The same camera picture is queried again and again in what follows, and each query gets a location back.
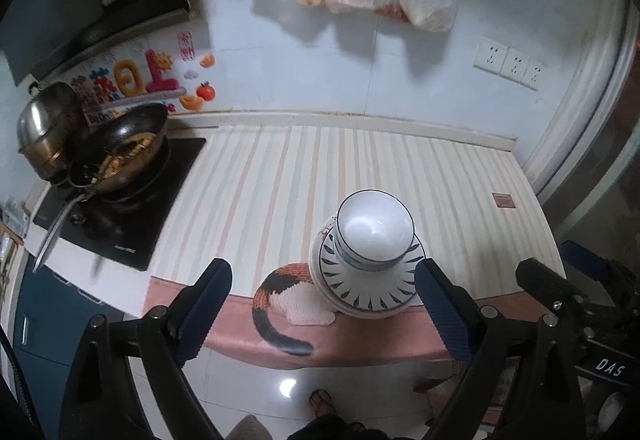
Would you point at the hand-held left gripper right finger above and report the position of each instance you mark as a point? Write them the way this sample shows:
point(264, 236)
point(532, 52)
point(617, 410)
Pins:
point(445, 315)

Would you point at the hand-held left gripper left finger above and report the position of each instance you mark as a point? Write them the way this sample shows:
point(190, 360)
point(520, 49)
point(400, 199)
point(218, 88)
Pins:
point(200, 315)

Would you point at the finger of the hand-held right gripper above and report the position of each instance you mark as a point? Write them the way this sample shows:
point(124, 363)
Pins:
point(585, 255)
point(545, 277)

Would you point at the white plate with floral print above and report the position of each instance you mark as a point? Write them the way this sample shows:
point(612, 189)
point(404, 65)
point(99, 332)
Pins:
point(370, 313)

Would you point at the plain white bowl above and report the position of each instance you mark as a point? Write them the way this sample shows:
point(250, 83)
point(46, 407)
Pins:
point(380, 265)

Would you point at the white bowl with blue leaves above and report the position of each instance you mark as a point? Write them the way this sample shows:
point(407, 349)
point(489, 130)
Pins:
point(350, 287)

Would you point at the white bowl with blue rim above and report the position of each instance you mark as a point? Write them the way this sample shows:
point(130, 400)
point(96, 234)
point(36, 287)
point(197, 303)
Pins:
point(372, 225)

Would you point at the small brown square sticker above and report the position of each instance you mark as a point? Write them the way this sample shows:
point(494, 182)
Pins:
point(503, 200)

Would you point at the calico cat shaped mat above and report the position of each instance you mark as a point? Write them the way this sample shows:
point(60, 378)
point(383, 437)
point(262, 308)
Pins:
point(285, 290)

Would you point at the black induction cooktop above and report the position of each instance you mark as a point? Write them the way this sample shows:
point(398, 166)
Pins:
point(165, 200)

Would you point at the striped counter mat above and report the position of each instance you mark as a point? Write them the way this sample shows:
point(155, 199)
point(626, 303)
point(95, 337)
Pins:
point(280, 200)

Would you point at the person's foot in sandal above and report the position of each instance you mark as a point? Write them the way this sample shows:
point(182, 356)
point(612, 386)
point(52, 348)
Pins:
point(320, 401)

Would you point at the person's dark pants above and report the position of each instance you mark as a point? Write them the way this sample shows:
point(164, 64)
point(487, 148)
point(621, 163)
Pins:
point(350, 430)

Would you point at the blue cabinet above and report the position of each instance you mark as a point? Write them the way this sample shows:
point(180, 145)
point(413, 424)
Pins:
point(45, 315)

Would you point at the dark frying pan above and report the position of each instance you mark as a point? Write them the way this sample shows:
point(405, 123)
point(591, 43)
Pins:
point(125, 135)

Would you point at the stainless steel pot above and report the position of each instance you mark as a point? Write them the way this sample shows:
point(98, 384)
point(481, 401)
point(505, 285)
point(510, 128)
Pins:
point(50, 125)

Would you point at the white wall socket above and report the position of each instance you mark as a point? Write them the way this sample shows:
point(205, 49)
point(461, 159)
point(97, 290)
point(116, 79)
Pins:
point(535, 76)
point(515, 65)
point(491, 55)

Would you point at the colourful cartoon wall sticker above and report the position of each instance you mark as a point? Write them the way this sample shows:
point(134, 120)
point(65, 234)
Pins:
point(135, 75)

